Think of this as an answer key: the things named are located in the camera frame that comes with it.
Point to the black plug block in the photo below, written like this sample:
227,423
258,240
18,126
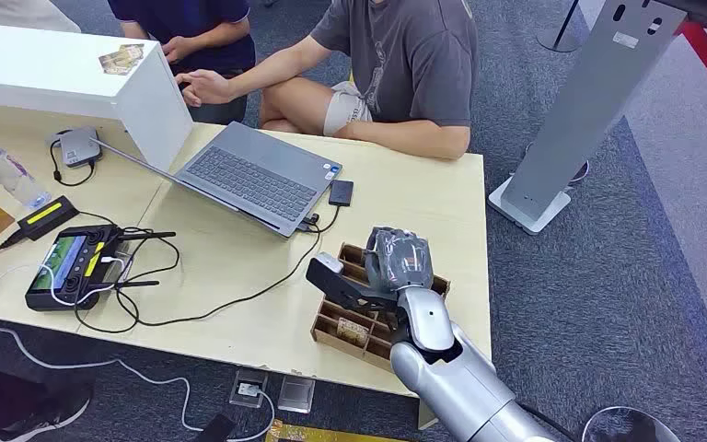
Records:
214,429

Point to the person's left forearm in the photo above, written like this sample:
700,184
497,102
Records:
408,140

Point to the person's foot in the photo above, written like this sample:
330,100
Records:
42,415

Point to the white box shelf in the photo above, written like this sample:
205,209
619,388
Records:
54,73

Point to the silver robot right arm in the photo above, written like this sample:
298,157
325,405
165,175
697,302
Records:
451,378

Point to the patterned card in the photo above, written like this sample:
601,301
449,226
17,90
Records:
122,59

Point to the grey laptop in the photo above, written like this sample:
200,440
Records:
256,177

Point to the grey metal kiosk stand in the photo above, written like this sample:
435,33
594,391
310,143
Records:
585,110

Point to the floor outlet with white plug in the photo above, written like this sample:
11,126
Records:
248,388

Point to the grey adapter hub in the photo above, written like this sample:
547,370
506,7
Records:
79,147

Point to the person's hand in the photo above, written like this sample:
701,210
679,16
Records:
178,49

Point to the small black external drive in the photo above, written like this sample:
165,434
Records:
341,193

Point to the person's right hand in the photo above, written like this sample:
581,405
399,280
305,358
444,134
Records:
207,86

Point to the person's right forearm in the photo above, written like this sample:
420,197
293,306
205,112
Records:
274,67

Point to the black handheld controller with screen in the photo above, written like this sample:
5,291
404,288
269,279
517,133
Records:
64,268

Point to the silver floor outlet plate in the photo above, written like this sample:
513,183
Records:
296,394

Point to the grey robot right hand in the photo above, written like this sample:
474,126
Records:
399,259

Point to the yellow floor strip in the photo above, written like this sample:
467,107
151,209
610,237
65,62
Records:
329,434

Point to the round white-rimmed base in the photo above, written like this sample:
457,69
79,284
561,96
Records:
628,427

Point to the clear plastic water bottle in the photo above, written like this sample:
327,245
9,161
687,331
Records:
9,175

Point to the wooden compartment box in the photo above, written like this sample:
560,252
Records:
353,352

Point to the black power brick yellow label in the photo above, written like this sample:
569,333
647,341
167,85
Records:
45,216

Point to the cork pattern card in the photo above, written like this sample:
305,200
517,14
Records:
353,332

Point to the desk leg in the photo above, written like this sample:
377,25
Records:
428,415

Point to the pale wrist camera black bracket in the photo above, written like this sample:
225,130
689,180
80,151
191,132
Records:
332,282

